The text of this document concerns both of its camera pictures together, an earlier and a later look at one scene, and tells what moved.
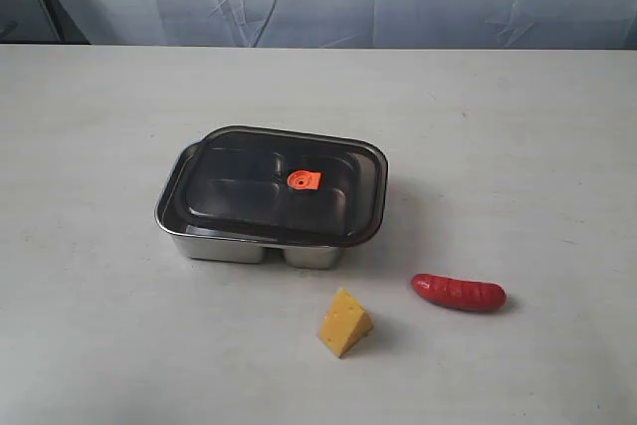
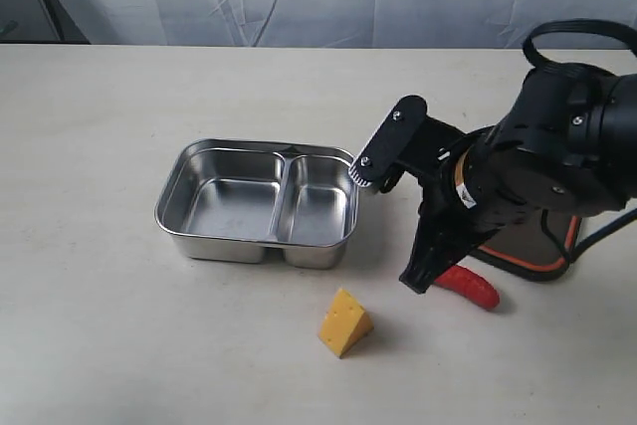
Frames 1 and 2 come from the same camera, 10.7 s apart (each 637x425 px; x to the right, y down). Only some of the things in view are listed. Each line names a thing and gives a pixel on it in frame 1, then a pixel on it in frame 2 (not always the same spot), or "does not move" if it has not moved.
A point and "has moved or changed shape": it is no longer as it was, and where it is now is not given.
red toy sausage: x=459 y=293 has moved or changed shape
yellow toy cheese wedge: x=345 y=323 does not move
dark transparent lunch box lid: x=284 y=185 -> x=528 y=250
